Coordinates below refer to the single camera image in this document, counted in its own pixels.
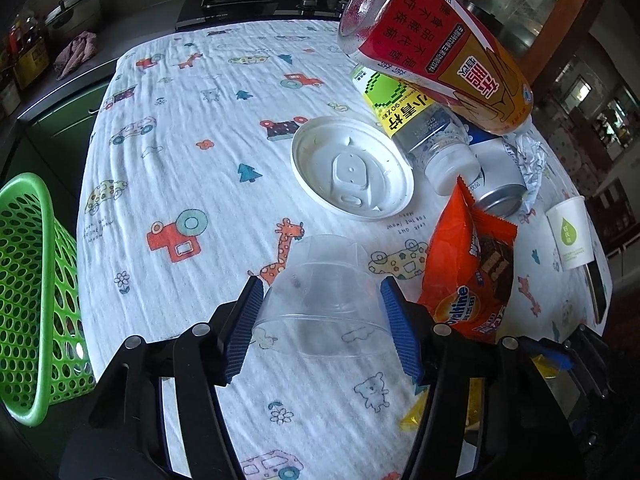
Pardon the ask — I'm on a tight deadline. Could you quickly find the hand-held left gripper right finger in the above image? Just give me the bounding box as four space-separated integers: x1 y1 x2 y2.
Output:
379 279 581 480

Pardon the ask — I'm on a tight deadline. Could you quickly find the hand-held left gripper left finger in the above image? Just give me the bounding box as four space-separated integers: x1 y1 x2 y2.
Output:
60 275 266 480

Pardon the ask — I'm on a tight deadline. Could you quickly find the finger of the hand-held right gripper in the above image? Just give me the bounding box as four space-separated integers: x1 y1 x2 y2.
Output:
565 324 617 441

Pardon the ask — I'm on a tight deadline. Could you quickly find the clear plastic cup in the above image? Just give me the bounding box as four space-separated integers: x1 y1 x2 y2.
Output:
252 234 393 358

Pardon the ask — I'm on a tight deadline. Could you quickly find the blue white drink can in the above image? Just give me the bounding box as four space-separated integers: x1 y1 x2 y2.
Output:
462 127 528 218

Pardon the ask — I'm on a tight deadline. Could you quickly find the green plastic basket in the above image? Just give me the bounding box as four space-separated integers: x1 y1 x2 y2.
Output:
0 172 97 427

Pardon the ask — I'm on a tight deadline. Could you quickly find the red label plastic bottle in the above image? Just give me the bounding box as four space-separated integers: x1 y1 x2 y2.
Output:
337 0 535 136

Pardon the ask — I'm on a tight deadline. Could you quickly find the black phone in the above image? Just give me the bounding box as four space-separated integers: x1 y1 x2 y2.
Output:
582 260 608 326

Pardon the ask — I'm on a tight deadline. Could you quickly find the orange snack packet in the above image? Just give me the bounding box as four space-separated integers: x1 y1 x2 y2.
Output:
417 177 518 346

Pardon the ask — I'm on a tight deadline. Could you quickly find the yellow wrapper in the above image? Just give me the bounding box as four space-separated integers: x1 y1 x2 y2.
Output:
400 352 561 433

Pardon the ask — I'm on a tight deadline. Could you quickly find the white paper cup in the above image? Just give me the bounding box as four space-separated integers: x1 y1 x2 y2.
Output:
545 195 596 272

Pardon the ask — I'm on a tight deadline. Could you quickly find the printed white tablecloth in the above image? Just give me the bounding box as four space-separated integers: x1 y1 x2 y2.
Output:
75 20 613 480

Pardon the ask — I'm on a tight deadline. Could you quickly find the white plastic lid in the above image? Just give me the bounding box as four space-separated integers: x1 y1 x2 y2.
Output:
291 116 415 220

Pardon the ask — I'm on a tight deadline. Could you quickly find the crumpled white paper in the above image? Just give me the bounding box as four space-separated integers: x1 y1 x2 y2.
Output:
505 132 551 211

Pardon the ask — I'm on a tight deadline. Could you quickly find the yellow green label bottle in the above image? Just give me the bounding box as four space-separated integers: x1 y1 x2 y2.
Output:
349 64 482 196

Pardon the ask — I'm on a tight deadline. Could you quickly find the black gas stove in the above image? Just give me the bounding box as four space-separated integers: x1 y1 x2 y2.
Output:
175 0 361 31

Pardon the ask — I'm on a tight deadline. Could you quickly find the pink rag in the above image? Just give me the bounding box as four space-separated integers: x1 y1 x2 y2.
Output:
54 30 98 81

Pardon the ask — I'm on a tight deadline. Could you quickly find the glass jar yellow label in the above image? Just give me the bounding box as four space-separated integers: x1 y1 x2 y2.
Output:
12 17 51 90

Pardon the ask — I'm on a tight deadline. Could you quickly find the wooden glass cabinet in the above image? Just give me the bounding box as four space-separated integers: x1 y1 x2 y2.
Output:
470 0 608 81

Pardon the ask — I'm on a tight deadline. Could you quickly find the steel pot with lid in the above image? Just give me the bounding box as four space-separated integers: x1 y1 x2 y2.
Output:
45 0 108 41

